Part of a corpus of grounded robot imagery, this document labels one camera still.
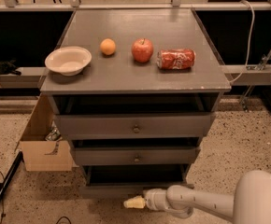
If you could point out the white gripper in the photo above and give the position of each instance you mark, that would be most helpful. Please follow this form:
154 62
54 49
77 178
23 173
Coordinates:
151 198

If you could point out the orange fruit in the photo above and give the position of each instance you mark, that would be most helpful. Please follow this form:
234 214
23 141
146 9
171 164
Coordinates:
108 46

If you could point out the black bag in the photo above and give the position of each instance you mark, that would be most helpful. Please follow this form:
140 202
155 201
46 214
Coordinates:
8 67

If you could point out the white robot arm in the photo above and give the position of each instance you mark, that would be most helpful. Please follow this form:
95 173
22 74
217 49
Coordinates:
251 203

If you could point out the grey middle drawer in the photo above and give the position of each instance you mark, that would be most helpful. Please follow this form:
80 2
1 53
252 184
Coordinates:
98 156

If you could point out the grey bottom drawer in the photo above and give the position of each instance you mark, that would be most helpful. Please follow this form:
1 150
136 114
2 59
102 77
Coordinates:
126 181

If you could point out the grey wooden drawer cabinet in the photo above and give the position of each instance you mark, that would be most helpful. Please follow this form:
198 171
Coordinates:
117 84

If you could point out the white bowl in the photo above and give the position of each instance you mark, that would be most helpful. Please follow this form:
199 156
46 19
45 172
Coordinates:
68 61

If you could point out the red apple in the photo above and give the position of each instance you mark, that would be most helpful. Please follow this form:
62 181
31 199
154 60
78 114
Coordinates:
142 50

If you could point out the black pole on floor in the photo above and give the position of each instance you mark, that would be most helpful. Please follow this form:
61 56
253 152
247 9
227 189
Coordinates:
1 190

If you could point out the crushed red soda can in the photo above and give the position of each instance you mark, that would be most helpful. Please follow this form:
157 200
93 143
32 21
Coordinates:
175 59

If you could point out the grey drawer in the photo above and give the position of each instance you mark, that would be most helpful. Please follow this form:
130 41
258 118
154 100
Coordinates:
98 156
126 181
82 127

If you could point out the cardboard box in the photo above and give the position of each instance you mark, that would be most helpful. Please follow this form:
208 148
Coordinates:
40 154

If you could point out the grey top drawer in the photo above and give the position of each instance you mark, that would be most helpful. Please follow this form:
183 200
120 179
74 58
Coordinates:
82 127

